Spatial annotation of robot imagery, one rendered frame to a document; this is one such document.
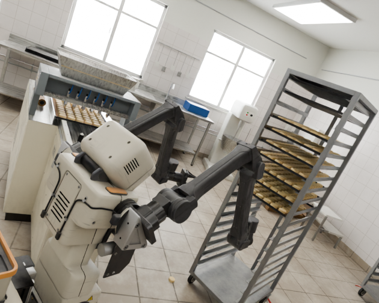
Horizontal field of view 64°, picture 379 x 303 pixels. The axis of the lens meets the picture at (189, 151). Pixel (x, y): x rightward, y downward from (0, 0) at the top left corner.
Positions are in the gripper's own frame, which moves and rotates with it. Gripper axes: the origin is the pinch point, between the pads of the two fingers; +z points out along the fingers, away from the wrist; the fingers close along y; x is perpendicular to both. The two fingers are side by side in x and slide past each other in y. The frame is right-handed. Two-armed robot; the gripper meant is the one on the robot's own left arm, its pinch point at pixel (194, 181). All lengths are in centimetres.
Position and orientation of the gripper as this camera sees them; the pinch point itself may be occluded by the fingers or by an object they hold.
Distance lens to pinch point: 179.9
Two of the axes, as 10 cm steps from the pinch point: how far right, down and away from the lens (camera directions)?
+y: 3.7, -8.9, -2.6
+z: 8.9, 2.6, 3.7
